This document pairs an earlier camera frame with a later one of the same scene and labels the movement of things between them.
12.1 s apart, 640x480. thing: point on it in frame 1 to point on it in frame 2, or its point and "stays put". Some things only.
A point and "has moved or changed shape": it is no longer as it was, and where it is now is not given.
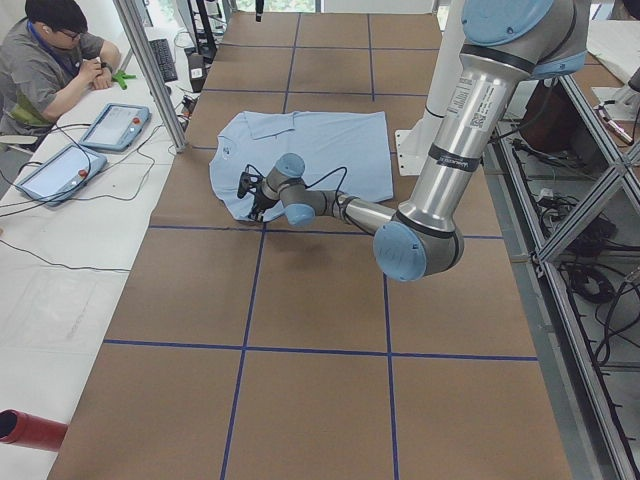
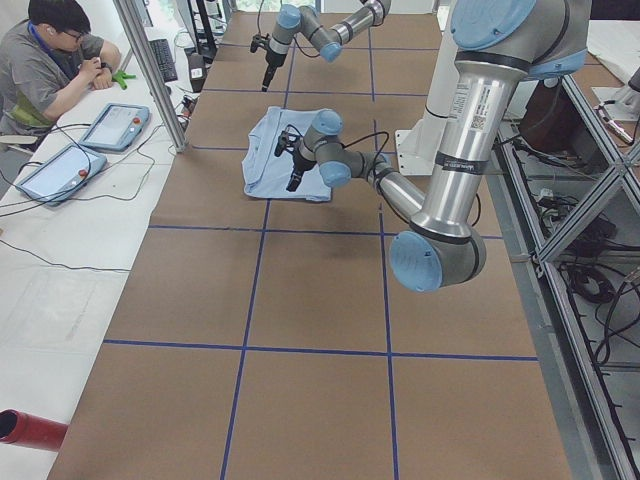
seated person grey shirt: (46, 57) stays put
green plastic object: (121, 77) stays put
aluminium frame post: (131, 19) stays put
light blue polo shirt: (345, 152) has moved or changed shape
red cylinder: (21, 428) stays put
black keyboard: (163, 58) stays put
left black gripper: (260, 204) to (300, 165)
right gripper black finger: (259, 9) to (274, 60)
